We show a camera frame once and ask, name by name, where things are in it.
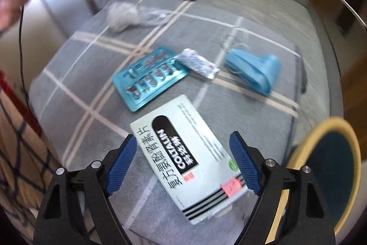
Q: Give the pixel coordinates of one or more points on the crumpled clear plastic film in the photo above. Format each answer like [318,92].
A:
[123,15]

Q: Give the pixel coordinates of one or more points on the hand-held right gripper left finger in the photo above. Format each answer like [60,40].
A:
[120,167]

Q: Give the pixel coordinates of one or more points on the white medicine box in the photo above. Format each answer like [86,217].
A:
[177,147]

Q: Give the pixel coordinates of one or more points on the teal blister pack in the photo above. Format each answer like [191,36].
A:
[149,78]

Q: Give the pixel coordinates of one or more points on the folded blue face mask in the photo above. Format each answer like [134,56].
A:
[252,70]

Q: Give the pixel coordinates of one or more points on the grey plaid cushion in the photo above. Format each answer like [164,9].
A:
[100,124]

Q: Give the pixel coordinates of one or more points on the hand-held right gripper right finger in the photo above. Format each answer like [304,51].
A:
[243,164]

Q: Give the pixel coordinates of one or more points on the checked cloth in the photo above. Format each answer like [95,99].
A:
[20,153]

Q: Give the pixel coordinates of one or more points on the stainless steel oven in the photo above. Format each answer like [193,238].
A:
[348,12]

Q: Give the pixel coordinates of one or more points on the yellow rimmed teal bin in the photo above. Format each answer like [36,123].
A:
[329,176]

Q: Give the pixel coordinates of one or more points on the small foil wrapper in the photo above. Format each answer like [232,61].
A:
[197,62]

